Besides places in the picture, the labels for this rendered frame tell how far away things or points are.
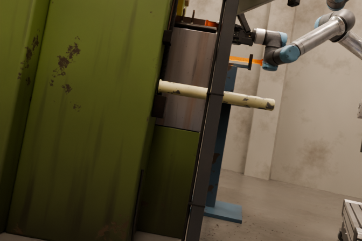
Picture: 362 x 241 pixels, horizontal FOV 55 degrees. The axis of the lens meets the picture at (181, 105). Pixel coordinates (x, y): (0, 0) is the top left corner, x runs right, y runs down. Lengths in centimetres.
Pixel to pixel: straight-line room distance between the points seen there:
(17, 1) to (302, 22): 389
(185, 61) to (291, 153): 313
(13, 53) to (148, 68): 46
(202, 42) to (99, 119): 59
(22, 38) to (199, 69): 72
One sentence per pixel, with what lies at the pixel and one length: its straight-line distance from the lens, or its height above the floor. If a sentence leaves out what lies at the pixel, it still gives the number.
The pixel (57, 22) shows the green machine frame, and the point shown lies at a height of 78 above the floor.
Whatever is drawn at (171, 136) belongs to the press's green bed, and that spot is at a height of 43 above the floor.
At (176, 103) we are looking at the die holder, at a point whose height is 58.
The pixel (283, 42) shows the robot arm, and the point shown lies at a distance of 175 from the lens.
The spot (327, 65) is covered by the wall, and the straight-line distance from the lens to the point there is 460.
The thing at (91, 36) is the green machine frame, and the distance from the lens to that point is 133.
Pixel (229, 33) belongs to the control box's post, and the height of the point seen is 80.
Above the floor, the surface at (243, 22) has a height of 103.
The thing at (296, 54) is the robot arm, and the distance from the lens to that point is 161.
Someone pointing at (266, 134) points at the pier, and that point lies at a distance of 436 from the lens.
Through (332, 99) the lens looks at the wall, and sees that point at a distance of 453.
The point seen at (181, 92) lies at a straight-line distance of 130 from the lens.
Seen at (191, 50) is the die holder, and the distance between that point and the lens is 156.
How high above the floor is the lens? 49
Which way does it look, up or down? 3 degrees up
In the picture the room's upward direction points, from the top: 10 degrees clockwise
